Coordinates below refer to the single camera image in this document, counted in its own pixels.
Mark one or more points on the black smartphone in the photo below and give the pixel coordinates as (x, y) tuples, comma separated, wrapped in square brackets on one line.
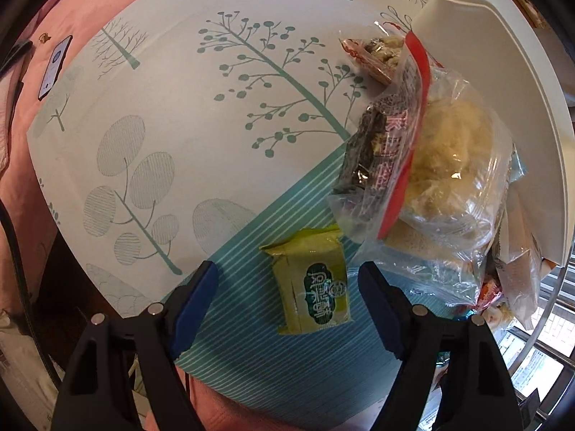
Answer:
[(54, 67)]

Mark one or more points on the white plastic bin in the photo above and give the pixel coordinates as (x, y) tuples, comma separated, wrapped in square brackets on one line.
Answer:
[(494, 54)]

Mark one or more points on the clear bag of yellow snacks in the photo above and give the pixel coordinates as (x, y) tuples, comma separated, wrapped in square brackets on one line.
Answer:
[(449, 143)]

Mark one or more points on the tree print tablecloth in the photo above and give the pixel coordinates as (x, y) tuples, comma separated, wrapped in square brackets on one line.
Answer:
[(179, 98)]

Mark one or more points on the zip bag with red seal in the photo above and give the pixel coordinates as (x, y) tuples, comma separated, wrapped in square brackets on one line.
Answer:
[(373, 152)]

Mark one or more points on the red snack packet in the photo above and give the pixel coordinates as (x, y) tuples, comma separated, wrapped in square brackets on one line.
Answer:
[(489, 294)]

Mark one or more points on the steel window grille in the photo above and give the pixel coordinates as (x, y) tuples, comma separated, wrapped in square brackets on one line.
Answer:
[(555, 292)]

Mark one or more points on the green snack packet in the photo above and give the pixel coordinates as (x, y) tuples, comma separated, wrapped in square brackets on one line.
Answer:
[(310, 278)]

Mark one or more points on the small clear nut snack packet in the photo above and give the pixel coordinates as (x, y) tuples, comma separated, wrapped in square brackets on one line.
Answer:
[(382, 54)]

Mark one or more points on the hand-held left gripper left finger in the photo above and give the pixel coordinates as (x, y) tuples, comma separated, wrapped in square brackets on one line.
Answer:
[(197, 305)]

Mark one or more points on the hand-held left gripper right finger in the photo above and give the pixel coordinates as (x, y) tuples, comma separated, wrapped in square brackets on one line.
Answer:
[(377, 305)]

